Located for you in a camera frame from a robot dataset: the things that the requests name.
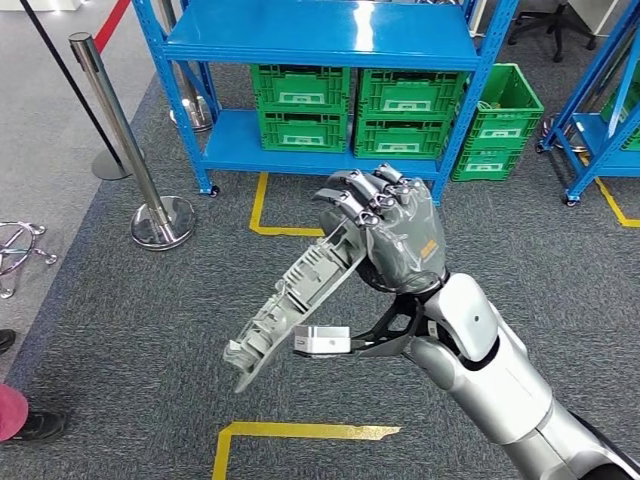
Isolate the black camera bracket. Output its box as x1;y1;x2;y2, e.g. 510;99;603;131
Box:
349;294;426;359

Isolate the chrome stanchion base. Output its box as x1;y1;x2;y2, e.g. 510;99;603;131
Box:
542;112;586;155

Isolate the chrome stanchion post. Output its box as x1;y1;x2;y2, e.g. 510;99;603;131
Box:
69;31;197;252
149;0;215;134

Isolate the grey plastic wheel hubcap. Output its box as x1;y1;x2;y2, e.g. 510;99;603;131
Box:
222;218;368;394

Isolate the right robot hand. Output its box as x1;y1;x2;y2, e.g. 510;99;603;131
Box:
312;163;448;296

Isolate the yellow floor tape marking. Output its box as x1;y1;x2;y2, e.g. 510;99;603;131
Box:
579;153;640;230

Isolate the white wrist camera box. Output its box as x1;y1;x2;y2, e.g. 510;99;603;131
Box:
292;324;352;359

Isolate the blue metal shelf rack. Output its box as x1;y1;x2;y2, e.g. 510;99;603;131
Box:
131;0;521;207
536;0;640;208

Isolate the chrome star base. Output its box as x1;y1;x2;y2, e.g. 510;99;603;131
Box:
0;220;59;301

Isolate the black office chair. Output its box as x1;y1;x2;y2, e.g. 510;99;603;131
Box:
507;0;598;64

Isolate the white desk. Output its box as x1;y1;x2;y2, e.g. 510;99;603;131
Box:
567;0;627;36

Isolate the red barrier belt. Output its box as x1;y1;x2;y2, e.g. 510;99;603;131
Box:
92;0;132;56

